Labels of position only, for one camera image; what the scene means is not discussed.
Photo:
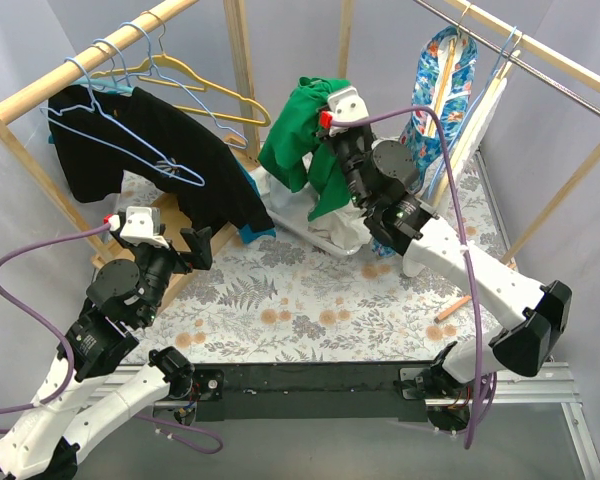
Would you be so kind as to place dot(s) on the floral patterned table mat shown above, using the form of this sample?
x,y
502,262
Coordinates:
x,y
280,298

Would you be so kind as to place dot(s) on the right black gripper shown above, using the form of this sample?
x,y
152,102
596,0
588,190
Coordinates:
x,y
337,138

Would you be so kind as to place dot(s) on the wooden clothes rack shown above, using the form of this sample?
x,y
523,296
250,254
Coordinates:
x,y
536,141
24,100

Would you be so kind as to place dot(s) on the teal t shirt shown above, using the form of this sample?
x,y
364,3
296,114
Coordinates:
x,y
94,166

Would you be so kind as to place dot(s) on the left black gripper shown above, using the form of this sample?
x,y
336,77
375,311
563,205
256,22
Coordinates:
x,y
181,255

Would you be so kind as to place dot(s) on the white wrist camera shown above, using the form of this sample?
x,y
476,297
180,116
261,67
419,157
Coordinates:
x,y
135,226
343,106

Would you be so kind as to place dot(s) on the wooden clothes rack left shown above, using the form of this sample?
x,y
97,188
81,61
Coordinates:
x,y
24,100

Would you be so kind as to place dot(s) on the teal plastic hanger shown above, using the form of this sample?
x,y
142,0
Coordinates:
x,y
105,86

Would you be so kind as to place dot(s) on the white t shirt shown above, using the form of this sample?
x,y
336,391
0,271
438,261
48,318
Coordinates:
x,y
344,226

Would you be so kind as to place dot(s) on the white plastic laundry basket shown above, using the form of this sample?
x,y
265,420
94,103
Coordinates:
x,y
298,225

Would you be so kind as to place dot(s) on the cream wooden hanger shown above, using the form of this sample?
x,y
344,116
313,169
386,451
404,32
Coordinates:
x,y
471,137

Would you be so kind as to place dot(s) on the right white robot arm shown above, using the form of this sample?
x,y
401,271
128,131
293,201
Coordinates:
x,y
532,315

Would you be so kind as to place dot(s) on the wooden clothes rack right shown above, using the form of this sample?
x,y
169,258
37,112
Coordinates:
x,y
536,141

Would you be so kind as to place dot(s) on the blue wire hanger right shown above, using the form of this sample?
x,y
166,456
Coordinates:
x,y
494,70

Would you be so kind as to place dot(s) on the black t shirt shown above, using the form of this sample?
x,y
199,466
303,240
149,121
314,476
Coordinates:
x,y
76,106

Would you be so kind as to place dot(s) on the bright green t shirt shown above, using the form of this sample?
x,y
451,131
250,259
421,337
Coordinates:
x,y
294,155

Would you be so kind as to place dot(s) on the blue floral garment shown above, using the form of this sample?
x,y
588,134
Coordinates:
x,y
420,134

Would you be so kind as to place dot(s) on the white fleece garment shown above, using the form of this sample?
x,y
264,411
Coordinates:
x,y
476,215

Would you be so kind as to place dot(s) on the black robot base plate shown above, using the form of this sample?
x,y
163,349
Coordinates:
x,y
317,390

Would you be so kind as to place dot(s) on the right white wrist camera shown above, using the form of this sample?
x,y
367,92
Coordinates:
x,y
343,106

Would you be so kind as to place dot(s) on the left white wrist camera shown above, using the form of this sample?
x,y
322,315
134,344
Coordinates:
x,y
135,226

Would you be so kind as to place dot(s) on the metal hanging rod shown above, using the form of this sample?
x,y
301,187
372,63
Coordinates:
x,y
523,42

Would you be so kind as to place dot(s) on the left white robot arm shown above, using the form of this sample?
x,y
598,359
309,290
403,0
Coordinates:
x,y
55,430

